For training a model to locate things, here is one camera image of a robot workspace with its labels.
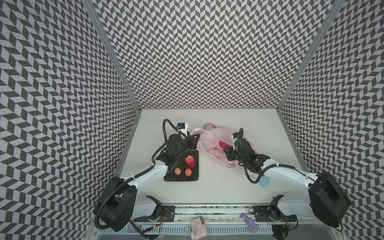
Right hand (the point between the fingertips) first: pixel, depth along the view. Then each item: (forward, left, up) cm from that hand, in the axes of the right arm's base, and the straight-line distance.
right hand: (227, 153), depth 86 cm
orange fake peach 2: (-9, +23, -4) cm, 25 cm away
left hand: (+5, +15, +11) cm, 20 cm away
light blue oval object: (-14, -20, -7) cm, 26 cm away
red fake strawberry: (-3, +21, -3) cm, 22 cm away
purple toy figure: (-35, -8, -6) cm, 37 cm away
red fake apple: (+3, +2, +4) cm, 6 cm away
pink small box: (-35, +17, -2) cm, 40 cm away
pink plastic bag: (+6, +10, +3) cm, 13 cm away
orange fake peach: (-8, +29, -4) cm, 30 cm away
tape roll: (+26, +9, -7) cm, 28 cm away
